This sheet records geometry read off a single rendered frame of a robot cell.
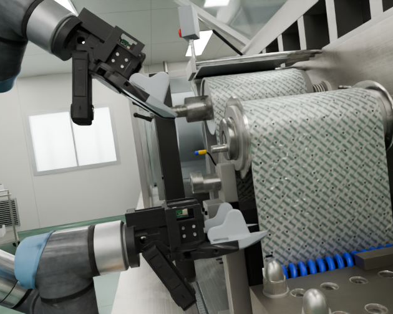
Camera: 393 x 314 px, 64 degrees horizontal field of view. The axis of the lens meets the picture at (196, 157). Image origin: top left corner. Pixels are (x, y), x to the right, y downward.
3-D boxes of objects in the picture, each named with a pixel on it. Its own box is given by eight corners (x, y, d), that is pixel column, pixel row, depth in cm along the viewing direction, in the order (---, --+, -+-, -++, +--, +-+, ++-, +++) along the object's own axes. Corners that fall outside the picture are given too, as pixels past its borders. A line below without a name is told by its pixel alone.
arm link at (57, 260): (37, 281, 50) (28, 229, 50) (107, 268, 52) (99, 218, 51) (15, 306, 42) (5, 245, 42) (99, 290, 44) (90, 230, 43)
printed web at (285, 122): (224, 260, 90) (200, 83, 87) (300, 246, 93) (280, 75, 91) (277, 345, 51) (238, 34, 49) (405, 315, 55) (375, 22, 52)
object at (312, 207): (265, 276, 51) (251, 164, 50) (393, 250, 55) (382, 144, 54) (266, 277, 51) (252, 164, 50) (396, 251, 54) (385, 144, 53)
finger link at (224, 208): (255, 199, 53) (203, 209, 50) (259, 233, 53) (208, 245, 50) (246, 196, 56) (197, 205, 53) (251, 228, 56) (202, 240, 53)
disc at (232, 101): (229, 175, 64) (220, 102, 63) (232, 175, 64) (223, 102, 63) (253, 184, 49) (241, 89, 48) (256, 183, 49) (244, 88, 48)
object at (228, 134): (219, 110, 56) (231, 136, 50) (230, 108, 56) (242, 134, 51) (218, 142, 61) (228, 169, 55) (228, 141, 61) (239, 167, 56)
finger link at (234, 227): (267, 207, 46) (204, 215, 46) (272, 246, 46) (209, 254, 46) (262, 202, 49) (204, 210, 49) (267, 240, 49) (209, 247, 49)
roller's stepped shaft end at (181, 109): (163, 119, 80) (161, 107, 80) (186, 117, 81) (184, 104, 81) (163, 119, 77) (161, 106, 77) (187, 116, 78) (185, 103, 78)
